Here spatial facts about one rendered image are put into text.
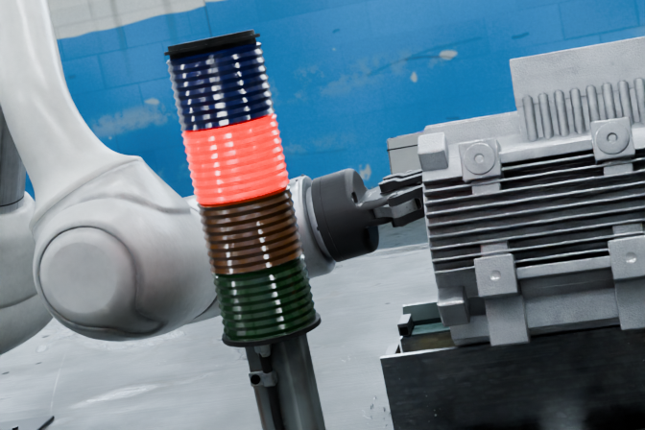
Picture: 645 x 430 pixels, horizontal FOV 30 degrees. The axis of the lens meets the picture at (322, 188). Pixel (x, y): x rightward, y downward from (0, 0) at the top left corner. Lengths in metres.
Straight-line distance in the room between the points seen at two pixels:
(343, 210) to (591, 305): 0.21
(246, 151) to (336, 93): 6.02
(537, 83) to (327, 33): 5.75
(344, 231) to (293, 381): 0.26
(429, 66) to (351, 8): 0.53
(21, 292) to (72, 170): 0.59
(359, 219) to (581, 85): 0.21
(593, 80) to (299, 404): 0.37
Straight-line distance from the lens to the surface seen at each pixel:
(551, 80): 0.98
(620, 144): 0.92
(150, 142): 7.07
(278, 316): 0.74
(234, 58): 0.72
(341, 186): 1.00
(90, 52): 7.14
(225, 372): 1.54
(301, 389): 0.77
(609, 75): 0.98
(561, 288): 0.96
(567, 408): 1.00
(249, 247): 0.73
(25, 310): 1.51
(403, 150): 1.24
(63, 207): 0.90
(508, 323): 0.95
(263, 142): 0.73
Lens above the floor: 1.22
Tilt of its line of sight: 8 degrees down
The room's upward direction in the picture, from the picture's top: 11 degrees counter-clockwise
